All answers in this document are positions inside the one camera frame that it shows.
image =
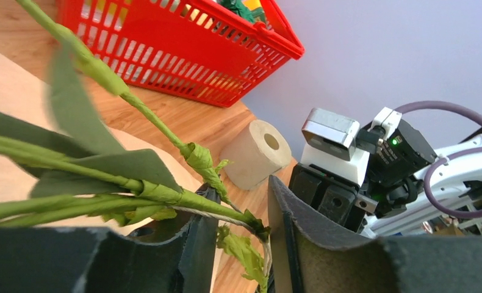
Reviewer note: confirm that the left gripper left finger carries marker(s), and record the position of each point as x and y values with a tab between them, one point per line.
175	255

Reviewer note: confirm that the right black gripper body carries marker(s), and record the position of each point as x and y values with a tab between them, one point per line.
338	199

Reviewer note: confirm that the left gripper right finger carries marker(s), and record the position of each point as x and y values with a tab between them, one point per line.
311	253

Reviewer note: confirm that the pink and white flower bunch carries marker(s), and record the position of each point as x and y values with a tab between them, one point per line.
242	235

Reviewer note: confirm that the pink wrapping paper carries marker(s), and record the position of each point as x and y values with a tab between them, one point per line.
60	165

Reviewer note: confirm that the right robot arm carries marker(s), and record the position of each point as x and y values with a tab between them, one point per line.
384	178

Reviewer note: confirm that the toilet paper roll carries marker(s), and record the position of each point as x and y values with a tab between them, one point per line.
256	152

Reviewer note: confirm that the red plastic shopping basket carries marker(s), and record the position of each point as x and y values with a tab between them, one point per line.
198	50

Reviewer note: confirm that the green crumpled packet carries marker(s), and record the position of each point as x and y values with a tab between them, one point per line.
237	7

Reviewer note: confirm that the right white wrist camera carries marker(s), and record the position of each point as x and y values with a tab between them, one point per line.
331	145

